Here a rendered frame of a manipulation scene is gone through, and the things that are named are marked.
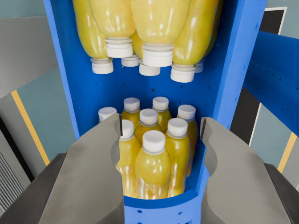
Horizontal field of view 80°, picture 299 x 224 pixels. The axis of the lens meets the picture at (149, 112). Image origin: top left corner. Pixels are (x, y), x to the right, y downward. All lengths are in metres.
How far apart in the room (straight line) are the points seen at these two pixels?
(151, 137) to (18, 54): 0.90
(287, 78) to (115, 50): 0.58
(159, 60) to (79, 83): 0.18
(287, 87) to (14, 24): 1.15
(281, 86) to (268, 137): 1.33
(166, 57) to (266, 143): 1.89
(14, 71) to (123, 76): 0.70
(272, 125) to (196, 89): 1.57
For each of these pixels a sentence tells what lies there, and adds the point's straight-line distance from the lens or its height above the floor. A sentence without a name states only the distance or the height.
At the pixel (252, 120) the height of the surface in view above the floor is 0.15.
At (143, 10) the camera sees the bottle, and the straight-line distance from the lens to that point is 0.22.
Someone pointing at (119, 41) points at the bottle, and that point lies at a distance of 0.27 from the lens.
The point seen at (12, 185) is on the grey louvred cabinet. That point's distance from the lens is 2.35.
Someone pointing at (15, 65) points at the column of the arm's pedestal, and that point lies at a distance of 1.07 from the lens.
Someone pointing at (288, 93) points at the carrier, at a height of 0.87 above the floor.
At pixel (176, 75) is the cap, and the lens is 0.30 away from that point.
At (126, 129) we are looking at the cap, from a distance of 0.33.
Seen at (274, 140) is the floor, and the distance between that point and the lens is 2.08.
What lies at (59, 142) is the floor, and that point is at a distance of 2.08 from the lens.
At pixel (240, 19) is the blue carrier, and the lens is 0.20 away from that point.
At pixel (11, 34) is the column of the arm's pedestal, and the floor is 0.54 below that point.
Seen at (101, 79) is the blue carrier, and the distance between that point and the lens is 0.42.
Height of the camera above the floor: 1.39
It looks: 60 degrees down
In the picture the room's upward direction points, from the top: 174 degrees counter-clockwise
